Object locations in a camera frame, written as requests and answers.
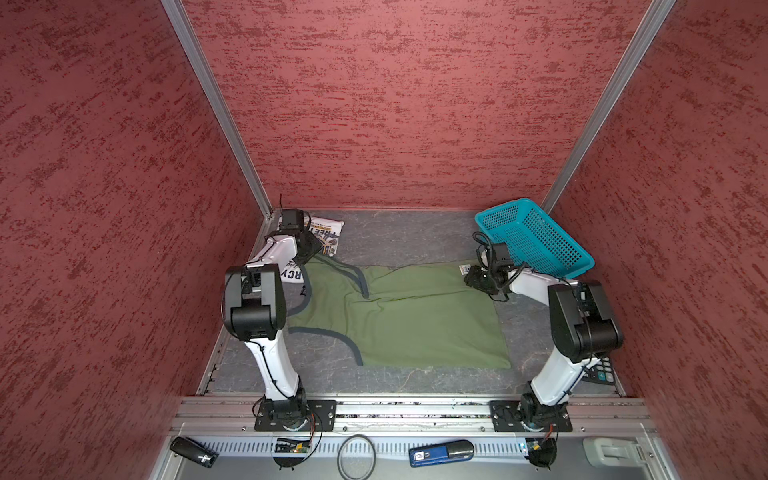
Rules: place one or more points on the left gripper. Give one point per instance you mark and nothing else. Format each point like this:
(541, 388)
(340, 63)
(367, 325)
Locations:
(316, 246)

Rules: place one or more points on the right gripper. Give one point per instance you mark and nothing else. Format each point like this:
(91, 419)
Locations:
(472, 279)

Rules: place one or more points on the white tank top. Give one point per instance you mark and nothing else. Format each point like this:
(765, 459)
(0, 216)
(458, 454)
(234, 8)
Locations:
(328, 232)

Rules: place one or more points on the green tank top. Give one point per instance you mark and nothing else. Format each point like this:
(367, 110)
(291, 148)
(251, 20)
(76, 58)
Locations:
(417, 316)

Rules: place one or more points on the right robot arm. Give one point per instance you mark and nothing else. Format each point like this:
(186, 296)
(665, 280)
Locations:
(584, 330)

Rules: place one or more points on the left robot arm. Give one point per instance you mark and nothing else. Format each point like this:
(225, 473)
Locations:
(254, 311)

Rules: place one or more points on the teal plastic basket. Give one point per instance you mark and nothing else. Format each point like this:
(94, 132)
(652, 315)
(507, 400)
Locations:
(533, 237)

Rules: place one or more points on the black calculator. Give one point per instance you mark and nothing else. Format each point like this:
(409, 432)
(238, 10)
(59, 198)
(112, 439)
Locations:
(601, 373)

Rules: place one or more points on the blue black device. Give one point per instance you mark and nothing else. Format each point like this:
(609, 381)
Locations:
(441, 453)

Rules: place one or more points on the right circuit board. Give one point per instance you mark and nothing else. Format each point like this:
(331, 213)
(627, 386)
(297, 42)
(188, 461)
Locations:
(542, 453)

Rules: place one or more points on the circuit board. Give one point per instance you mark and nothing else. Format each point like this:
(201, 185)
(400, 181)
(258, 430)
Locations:
(289, 453)
(542, 453)

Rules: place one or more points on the left circuit board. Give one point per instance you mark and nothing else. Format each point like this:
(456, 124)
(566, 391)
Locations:
(289, 453)

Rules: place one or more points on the grey white device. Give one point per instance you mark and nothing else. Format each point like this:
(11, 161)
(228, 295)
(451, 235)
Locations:
(613, 452)

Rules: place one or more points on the black box device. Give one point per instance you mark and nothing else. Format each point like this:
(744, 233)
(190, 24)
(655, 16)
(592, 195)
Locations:
(193, 451)

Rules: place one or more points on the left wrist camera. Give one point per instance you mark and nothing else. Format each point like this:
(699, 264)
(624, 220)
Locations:
(294, 221)

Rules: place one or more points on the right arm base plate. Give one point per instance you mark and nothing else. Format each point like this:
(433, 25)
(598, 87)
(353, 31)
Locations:
(527, 415)

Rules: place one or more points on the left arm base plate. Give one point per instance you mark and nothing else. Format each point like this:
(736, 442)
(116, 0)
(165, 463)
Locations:
(321, 414)

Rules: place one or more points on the aluminium rail frame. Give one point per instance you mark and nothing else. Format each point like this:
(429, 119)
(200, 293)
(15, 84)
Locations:
(398, 422)

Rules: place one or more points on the left corner aluminium post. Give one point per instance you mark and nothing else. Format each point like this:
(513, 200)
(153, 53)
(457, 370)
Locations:
(193, 50)

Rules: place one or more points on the corner aluminium post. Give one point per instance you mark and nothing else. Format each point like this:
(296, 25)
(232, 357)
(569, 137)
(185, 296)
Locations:
(193, 50)
(647, 30)

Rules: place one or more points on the right corner aluminium post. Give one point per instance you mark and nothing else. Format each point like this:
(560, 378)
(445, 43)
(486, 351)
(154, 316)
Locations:
(647, 30)

